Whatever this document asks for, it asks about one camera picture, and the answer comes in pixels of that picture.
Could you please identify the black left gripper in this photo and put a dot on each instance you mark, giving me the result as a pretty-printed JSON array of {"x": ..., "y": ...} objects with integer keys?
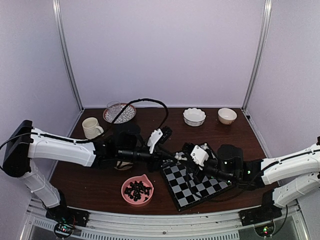
[{"x": 155, "y": 165}]

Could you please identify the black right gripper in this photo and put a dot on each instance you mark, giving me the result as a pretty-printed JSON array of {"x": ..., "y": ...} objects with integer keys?
[{"x": 196, "y": 163}]

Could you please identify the white queen piece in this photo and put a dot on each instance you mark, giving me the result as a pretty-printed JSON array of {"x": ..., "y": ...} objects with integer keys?
[{"x": 180, "y": 156}]

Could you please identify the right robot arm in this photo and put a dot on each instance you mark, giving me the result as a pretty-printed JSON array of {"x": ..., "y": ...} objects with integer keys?
[{"x": 228, "y": 165}]

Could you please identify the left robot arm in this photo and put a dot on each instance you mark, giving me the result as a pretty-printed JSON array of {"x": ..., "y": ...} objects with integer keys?
[{"x": 123, "y": 147}]

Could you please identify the black chess pieces pile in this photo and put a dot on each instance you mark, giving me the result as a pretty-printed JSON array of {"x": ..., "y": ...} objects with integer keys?
[{"x": 136, "y": 190}]

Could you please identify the black and white chessboard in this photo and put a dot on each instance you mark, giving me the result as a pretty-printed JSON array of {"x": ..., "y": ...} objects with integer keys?
[{"x": 189, "y": 190}]

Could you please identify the cream bowl with spout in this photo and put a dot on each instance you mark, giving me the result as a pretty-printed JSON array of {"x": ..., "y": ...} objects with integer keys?
[{"x": 124, "y": 167}]

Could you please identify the white scalloped bowl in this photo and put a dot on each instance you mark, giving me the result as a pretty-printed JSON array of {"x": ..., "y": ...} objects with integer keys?
[{"x": 194, "y": 117}]

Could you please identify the pink bowl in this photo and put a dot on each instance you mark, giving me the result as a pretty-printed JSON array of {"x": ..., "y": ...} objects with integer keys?
[{"x": 146, "y": 182}]

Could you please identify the small cream bowl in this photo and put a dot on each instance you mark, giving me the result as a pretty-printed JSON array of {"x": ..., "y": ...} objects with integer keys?
[{"x": 227, "y": 116}]

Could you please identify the patterned saucer plate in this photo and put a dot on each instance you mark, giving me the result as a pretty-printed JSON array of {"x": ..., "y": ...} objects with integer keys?
[{"x": 127, "y": 115}]

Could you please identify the clear glass tumbler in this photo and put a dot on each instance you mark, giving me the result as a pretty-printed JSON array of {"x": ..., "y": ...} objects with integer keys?
[{"x": 113, "y": 108}]

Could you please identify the white textured ceramic mug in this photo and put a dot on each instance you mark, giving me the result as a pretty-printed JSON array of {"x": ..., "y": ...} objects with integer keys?
[{"x": 91, "y": 128}]

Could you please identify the aluminium front rail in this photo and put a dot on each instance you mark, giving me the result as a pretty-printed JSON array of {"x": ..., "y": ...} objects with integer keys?
[{"x": 223, "y": 225}]

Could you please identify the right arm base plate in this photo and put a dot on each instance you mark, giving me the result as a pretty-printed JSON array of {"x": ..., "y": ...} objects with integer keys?
[{"x": 259, "y": 214}]

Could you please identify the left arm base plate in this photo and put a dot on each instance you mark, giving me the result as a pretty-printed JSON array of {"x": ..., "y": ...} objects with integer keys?
[{"x": 68, "y": 216}]

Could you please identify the aluminium frame post right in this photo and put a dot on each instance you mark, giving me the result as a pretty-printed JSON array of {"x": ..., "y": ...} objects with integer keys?
[{"x": 264, "y": 30}]

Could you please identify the aluminium frame post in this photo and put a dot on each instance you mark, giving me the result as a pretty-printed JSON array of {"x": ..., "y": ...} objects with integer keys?
[
  {"x": 65, "y": 53},
  {"x": 264, "y": 30}
]

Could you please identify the aluminium frame post left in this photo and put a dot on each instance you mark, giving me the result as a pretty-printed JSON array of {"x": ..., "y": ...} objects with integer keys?
[{"x": 65, "y": 53}]

